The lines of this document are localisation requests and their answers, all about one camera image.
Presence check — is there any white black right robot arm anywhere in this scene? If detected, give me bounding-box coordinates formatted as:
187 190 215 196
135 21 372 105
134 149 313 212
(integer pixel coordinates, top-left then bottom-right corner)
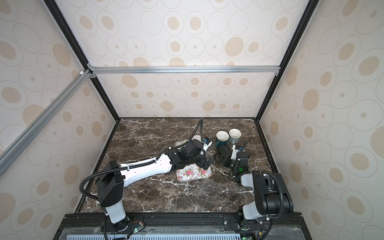
221 145 294 220

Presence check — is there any dark teal mug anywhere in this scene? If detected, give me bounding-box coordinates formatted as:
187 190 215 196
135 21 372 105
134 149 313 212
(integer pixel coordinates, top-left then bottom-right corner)
215 131 230 148

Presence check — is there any black mug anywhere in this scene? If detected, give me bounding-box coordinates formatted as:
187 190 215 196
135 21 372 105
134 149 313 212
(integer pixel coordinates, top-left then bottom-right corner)
214 153 232 167

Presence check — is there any white mug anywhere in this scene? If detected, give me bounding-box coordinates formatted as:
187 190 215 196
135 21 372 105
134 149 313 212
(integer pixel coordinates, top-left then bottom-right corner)
192 135 203 142

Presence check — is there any horizontal aluminium rail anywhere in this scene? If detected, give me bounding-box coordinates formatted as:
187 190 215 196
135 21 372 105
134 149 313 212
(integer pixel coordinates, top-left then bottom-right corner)
91 66 280 74

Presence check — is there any floral rectangular tray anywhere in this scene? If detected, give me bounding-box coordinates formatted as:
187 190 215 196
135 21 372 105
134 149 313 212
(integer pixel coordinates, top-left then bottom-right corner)
177 164 212 182

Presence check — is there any black frame post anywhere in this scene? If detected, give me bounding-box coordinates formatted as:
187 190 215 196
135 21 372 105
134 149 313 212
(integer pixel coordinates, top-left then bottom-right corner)
44 0 120 122
255 0 319 123

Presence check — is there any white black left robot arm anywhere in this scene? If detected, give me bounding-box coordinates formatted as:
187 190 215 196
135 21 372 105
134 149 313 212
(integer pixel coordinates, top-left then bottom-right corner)
79 138 212 224

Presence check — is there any left black frame post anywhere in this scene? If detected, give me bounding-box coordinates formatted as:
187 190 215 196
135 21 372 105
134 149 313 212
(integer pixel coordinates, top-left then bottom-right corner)
44 0 120 122

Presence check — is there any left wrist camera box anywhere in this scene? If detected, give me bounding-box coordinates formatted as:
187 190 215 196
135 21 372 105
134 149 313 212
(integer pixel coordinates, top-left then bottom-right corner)
203 137 212 151

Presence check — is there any slanted left aluminium rail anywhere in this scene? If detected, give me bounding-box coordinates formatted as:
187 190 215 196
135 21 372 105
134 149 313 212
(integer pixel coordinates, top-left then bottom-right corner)
1 70 91 175

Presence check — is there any grey mug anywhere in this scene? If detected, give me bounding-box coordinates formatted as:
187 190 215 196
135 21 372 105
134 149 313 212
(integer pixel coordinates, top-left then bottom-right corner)
228 129 242 146

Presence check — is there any right black frame post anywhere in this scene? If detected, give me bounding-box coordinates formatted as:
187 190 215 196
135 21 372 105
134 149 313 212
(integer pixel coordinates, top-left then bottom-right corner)
255 0 319 123

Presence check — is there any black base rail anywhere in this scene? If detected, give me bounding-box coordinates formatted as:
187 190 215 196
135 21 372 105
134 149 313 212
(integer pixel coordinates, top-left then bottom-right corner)
54 213 311 240

